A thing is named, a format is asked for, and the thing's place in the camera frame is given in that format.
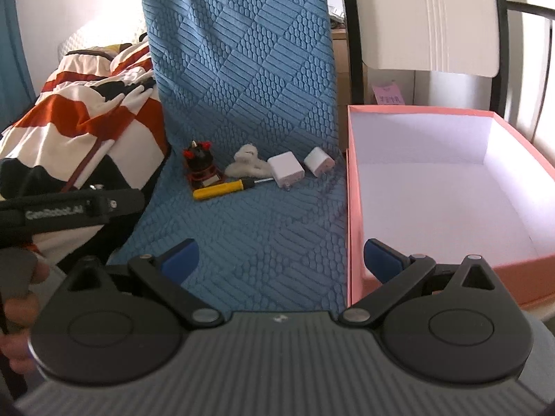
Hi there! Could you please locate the black red toy figure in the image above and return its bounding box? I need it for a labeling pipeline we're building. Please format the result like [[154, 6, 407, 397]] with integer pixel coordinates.
[[182, 140, 225, 191]]

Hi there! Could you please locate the pink cardboard box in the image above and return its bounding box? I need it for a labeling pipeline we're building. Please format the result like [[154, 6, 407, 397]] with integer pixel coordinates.
[[347, 105, 554, 309]]

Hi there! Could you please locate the white fluffy hair claw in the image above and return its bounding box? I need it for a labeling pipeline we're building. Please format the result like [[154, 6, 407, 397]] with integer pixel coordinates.
[[225, 144, 272, 179]]

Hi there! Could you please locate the yellow handled screwdriver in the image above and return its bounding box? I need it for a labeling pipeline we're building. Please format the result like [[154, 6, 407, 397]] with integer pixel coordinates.
[[193, 177, 274, 201]]

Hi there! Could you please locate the large white charger block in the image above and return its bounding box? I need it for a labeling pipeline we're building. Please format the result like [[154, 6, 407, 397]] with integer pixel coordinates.
[[267, 151, 305, 189]]

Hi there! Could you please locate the person's left hand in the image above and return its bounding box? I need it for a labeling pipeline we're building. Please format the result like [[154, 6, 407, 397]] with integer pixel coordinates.
[[1, 248, 50, 376]]

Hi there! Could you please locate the orange white black blanket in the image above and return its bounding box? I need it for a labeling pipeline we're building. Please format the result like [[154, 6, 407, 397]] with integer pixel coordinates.
[[0, 29, 170, 265]]

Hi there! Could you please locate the small white charger cube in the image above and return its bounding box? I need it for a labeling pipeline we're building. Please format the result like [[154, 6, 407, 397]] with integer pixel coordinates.
[[303, 147, 335, 177]]

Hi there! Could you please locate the pink sticky note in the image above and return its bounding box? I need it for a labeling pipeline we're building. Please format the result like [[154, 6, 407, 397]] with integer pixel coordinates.
[[372, 82, 405, 105]]

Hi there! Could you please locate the blue textured sofa cover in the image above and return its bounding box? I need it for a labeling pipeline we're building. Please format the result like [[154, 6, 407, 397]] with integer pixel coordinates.
[[113, 0, 347, 314]]

